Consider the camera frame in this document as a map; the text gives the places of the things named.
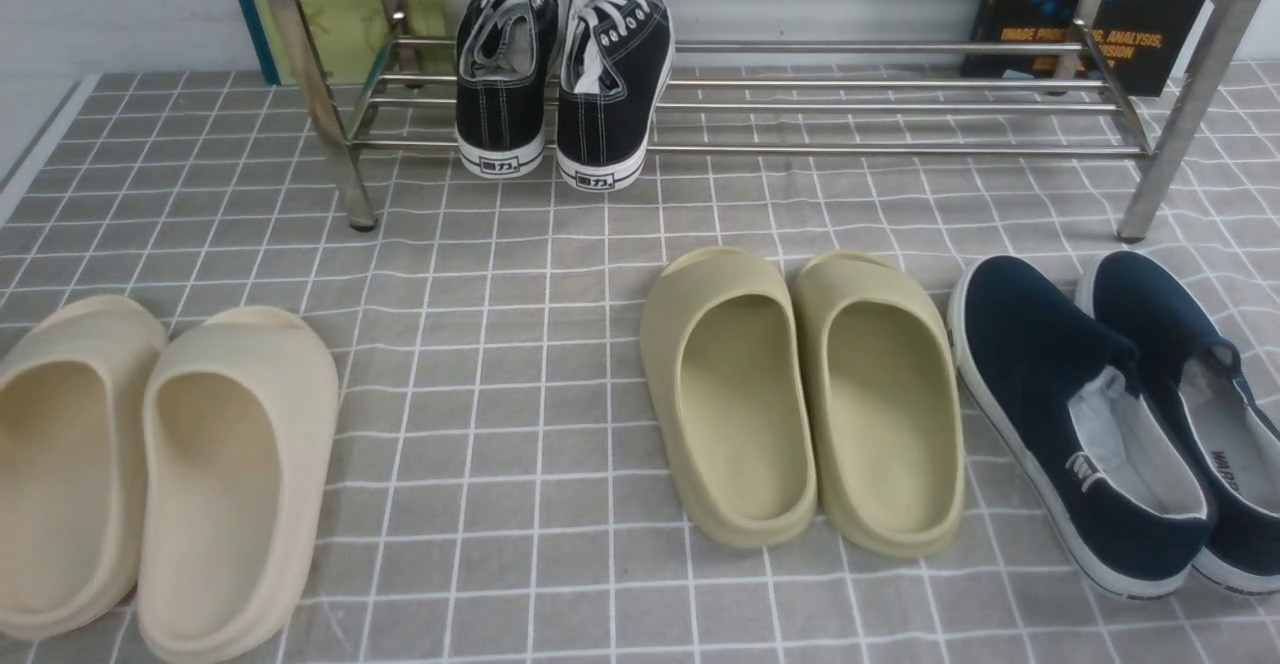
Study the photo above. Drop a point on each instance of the black canvas sneaker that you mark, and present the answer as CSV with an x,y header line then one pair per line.
x,y
504,51
615,67

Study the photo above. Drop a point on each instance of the steel shoe rack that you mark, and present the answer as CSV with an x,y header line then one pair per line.
x,y
407,104

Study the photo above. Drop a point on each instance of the navy slip-on shoe left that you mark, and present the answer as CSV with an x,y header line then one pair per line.
x,y
1063,392

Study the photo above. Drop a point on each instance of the navy slip-on shoe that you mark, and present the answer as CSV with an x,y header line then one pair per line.
x,y
1195,380
1063,392

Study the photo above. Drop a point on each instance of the navy slip-on shoe right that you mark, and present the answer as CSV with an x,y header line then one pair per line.
x,y
1195,380

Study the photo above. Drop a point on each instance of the olive slipper left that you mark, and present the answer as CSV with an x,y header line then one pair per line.
x,y
718,343

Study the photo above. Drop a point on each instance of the olive slipper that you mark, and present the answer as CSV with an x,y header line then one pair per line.
x,y
882,396
718,343

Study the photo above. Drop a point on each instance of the grey checked tablecloth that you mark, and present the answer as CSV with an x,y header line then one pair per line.
x,y
498,489

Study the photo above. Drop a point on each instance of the olive slipper right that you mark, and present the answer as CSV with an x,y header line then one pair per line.
x,y
882,396

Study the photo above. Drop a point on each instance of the blue and yellow book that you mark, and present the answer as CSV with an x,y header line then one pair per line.
x,y
347,34

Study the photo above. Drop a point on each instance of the cream slipper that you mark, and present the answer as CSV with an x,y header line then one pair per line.
x,y
73,471
239,420

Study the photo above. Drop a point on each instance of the black image processing book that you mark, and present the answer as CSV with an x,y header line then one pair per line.
x,y
1141,39

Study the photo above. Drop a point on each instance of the cream slipper far left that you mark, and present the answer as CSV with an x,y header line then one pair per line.
x,y
73,471

